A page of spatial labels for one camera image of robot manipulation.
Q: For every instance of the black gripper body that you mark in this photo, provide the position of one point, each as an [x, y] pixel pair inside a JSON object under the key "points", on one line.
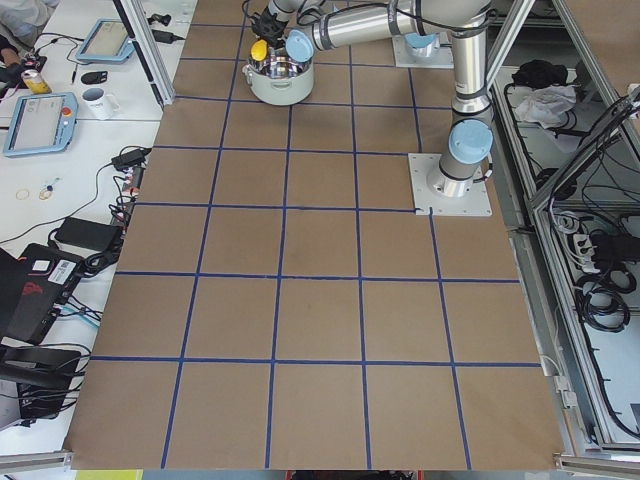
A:
{"points": [[266, 27]]}

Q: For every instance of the yellow corn cob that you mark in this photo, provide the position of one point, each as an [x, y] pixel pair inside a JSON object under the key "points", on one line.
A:
{"points": [[259, 50]]}

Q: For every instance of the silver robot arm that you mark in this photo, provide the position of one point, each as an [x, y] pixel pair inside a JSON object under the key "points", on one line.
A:
{"points": [[305, 28], [425, 42]]}

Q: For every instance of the pale green cooking pot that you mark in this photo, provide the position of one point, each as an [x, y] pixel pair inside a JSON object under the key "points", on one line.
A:
{"points": [[278, 79]]}

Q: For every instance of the person hand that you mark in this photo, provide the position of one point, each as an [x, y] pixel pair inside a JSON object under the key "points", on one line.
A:
{"points": [[10, 56]]}

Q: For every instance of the far blue teach pendant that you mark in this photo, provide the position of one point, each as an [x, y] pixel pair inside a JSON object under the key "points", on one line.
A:
{"points": [[108, 42]]}

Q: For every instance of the blue teach pendant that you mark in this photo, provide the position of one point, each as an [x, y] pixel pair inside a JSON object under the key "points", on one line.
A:
{"points": [[41, 124], [108, 42]]}

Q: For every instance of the white mug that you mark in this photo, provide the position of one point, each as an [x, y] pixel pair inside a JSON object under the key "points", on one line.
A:
{"points": [[103, 105]]}

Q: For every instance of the black power adapter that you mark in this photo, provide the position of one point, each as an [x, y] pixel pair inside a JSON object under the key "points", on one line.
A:
{"points": [[129, 159]]}

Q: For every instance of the red black power strip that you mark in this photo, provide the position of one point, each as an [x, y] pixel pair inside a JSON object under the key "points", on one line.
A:
{"points": [[128, 184]]}

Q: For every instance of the yellow drink can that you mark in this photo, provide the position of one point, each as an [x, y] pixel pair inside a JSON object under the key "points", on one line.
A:
{"points": [[35, 82]]}

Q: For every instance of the near blue teach pendant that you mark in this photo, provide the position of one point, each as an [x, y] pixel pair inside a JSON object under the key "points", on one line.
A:
{"points": [[41, 124]]}

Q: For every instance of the black cloth bundle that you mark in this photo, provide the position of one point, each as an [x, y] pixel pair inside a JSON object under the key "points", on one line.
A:
{"points": [[538, 74]]}

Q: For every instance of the large black power brick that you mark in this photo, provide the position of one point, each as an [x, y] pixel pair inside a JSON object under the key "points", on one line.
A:
{"points": [[88, 234]]}

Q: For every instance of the white crumpled cloth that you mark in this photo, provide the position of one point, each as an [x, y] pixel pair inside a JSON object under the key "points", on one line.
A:
{"points": [[547, 107]]}

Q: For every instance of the black laptop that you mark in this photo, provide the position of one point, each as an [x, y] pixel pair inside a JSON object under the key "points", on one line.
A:
{"points": [[34, 286]]}

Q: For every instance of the white power strip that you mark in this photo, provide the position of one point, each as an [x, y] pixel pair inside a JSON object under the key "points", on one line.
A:
{"points": [[585, 253]]}

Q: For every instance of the aluminium frame post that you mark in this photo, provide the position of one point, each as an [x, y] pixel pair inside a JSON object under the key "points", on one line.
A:
{"points": [[136, 24]]}

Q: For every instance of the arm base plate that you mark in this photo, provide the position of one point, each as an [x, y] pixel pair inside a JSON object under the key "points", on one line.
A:
{"points": [[443, 59], [435, 194]]}

